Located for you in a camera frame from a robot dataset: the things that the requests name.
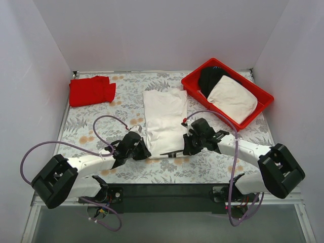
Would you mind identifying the white t shirt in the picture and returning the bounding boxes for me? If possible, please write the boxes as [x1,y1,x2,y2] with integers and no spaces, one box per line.
[143,89,188,159]

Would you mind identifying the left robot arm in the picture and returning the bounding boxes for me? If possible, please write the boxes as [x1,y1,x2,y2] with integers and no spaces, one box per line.
[31,132,151,209]

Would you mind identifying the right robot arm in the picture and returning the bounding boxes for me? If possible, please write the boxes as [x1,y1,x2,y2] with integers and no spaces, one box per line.
[157,118,305,202]

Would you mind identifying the cream folded t shirt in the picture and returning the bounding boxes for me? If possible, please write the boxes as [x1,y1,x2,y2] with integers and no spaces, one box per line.
[207,75,258,124]

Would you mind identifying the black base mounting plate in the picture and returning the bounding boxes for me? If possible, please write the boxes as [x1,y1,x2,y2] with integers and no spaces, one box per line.
[103,183,229,214]

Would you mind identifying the red plastic bin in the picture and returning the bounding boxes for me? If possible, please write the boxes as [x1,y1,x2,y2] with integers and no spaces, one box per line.
[181,58,274,131]

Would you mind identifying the black t shirt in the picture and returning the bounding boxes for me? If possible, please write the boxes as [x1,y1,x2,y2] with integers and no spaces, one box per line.
[198,66,231,98]

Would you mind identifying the red folded t shirt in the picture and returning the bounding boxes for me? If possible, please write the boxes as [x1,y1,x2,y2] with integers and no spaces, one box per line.
[69,76,116,107]

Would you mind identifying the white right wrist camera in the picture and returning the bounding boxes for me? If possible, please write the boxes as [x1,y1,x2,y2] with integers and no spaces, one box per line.
[181,120,192,131]

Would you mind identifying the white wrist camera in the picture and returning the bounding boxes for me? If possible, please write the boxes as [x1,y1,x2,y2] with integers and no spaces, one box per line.
[129,125,142,134]
[181,120,192,131]

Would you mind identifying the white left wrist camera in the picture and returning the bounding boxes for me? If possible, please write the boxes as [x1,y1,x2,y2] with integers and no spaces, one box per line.
[129,125,142,134]

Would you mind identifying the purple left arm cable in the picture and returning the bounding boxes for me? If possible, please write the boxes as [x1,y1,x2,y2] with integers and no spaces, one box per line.
[20,115,123,231]

